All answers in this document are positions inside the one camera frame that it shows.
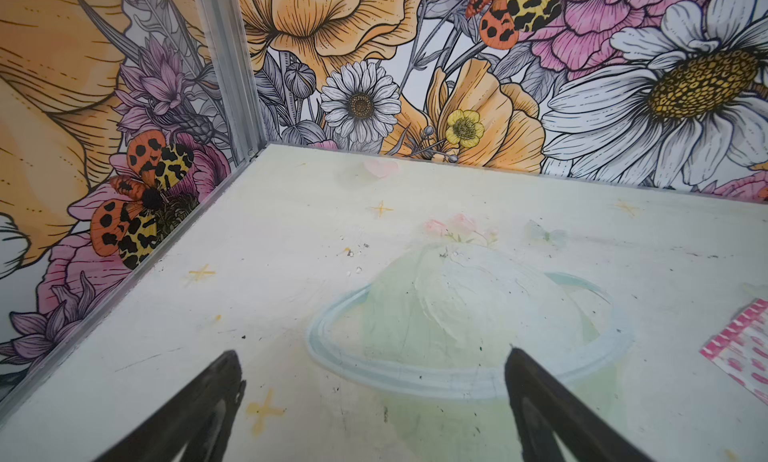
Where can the pink patterned packet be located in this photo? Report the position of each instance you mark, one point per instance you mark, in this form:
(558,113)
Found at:
(740,349)

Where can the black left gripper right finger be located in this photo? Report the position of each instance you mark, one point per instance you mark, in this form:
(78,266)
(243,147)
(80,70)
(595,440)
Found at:
(548,415)

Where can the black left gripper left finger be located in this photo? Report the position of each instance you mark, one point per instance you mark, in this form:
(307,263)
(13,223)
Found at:
(195,424)

